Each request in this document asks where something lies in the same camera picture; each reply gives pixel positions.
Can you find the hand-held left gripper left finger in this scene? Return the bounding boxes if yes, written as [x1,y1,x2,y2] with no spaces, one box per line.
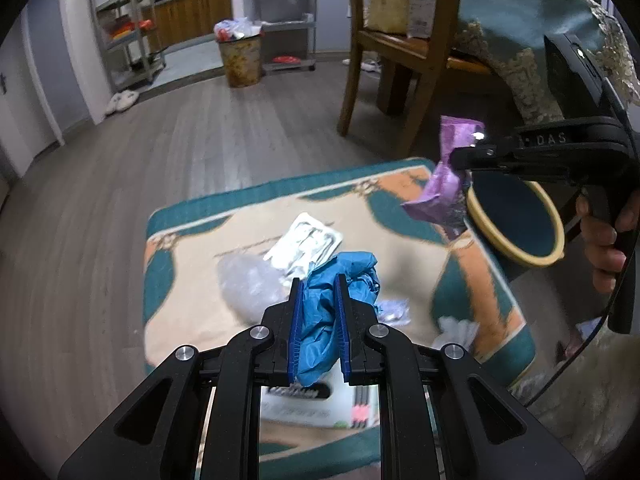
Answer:
[57,277,306,480]

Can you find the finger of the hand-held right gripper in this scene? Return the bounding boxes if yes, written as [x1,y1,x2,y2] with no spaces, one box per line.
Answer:
[450,144,522,172]

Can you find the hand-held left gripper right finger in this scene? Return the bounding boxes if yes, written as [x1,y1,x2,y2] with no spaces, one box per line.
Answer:
[334,274,586,480]

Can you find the blue disposable glove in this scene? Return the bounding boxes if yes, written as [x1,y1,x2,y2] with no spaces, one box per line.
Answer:
[297,250,381,386]

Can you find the purple wrapper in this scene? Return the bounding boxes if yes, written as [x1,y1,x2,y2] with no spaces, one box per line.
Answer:
[402,115,485,238]

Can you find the blue bin with yellow rim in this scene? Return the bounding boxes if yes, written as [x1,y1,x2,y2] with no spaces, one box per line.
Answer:
[465,177,566,267]

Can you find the person's right hand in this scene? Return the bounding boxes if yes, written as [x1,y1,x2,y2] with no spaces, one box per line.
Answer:
[575,195,640,296]

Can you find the small silver wrapper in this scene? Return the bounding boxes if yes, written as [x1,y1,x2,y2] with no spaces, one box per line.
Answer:
[377,297,412,325]

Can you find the clear plastic bag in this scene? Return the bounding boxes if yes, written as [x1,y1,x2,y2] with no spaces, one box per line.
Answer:
[216,254,292,319]

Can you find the white box with green print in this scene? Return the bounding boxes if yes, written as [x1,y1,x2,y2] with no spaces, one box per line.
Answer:
[260,370,381,429]

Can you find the silver foil packet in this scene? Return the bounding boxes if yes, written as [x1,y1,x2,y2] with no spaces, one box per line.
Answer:
[263,212,344,279]

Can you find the white crumpled tissue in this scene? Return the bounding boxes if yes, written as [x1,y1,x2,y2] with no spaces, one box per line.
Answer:
[432,316,481,352]

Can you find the teal lace tablecloth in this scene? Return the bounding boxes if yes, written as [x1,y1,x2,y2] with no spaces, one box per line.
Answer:
[450,0,640,126]

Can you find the wooden chair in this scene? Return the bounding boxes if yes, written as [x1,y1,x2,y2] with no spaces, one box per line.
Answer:
[337,0,506,158]

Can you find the pair of white slippers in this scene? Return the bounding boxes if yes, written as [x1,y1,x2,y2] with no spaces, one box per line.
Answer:
[342,57,383,74]
[105,91,141,116]

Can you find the white paper bag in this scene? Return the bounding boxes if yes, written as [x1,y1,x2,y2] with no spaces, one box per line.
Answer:
[407,0,437,39]

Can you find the grey shelf rack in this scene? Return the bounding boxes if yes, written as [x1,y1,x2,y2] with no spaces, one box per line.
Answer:
[252,0,319,74]

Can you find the beige fluffy cloth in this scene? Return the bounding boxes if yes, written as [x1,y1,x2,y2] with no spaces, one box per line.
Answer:
[510,330,640,466]

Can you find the floral patterned waste bin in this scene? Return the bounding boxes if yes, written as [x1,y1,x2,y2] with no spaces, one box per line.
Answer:
[217,35,264,89]

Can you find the white bag in waste bin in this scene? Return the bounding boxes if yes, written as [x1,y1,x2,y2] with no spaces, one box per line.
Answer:
[214,17,264,42]

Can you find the wooden kitchen cabinet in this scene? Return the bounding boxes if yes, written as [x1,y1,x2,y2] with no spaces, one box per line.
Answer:
[152,0,233,51]

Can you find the white door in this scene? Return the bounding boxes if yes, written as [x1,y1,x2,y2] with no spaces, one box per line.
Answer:
[0,30,66,181]

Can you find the steel shelf rack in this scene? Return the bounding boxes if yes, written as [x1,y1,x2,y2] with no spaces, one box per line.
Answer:
[87,0,168,93]

